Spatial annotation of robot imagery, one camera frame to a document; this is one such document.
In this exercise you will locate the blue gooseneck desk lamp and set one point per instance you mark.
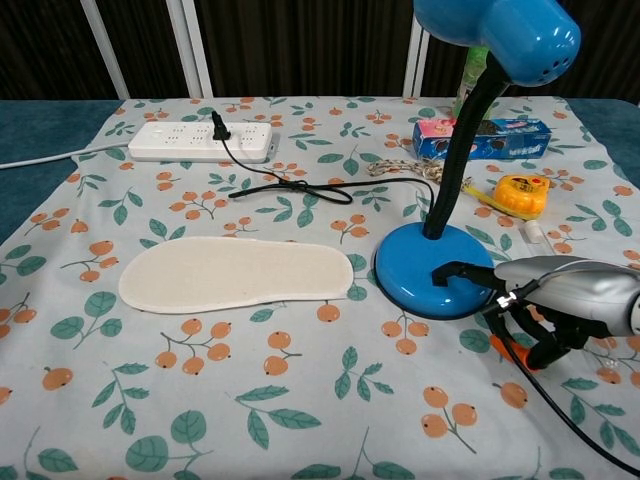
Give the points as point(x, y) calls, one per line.
point(415, 270)

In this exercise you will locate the white partition frame post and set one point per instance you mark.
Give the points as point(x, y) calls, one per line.
point(192, 50)
point(105, 50)
point(415, 62)

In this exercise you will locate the yellow tape measure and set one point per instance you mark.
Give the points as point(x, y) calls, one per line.
point(522, 195)

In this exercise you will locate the floral print tablecloth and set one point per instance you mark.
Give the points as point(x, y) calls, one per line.
point(300, 390)

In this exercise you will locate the white power strip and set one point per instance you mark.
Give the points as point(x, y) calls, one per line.
point(190, 142)

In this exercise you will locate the green cylindrical snack can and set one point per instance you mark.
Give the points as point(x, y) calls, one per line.
point(467, 90)

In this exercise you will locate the blue pink cookie box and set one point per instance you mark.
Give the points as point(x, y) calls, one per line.
point(520, 137)

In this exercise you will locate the teal table cover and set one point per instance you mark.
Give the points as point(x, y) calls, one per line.
point(35, 150)

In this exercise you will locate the beige felt shoe insole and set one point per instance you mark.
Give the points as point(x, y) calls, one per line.
point(235, 272)

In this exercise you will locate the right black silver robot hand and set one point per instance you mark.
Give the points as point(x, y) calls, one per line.
point(575, 295)

